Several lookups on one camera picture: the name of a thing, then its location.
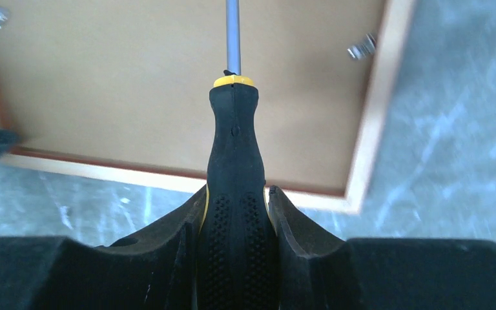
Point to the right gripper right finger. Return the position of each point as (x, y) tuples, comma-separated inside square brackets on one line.
[(321, 271)]

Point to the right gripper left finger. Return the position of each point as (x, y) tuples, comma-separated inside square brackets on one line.
[(152, 268)]

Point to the black yellow screwdriver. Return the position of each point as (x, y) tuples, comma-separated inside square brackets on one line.
[(237, 254)]

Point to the red wooden picture frame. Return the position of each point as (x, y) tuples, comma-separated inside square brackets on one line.
[(118, 90)]

